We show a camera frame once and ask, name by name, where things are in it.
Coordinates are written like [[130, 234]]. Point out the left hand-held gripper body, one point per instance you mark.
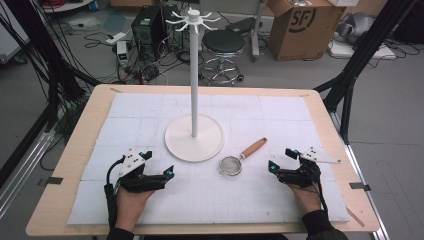
[[133, 163]]

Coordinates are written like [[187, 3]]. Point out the black computer tower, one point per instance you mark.
[[148, 31]]

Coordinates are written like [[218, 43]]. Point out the white power strip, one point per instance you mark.
[[115, 37]]

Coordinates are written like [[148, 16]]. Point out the grey metal stand post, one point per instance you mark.
[[256, 30]]

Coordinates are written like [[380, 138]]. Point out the black round stool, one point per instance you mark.
[[222, 43]]

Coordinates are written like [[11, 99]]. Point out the black tape piece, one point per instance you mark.
[[53, 180], [360, 186]]

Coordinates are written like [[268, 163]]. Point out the flat white board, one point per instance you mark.
[[361, 50]]

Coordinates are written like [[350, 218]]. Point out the person's right hand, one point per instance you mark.
[[308, 200]]

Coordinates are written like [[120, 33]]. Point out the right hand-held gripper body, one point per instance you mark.
[[301, 176]]

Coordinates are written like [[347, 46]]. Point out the white grid mat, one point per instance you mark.
[[213, 200]]

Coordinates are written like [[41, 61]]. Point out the white hook rack stand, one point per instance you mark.
[[194, 100]]

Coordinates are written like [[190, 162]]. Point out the aluminium rail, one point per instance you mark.
[[361, 186], [23, 170]]

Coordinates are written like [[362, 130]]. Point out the person's left hand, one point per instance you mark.
[[130, 208]]

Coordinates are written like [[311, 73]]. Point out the large cardboard box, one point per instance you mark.
[[301, 31]]

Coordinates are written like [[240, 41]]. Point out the small white power supply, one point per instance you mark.
[[122, 53]]

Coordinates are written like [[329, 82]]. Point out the black metal frame stand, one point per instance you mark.
[[53, 66], [365, 50]]

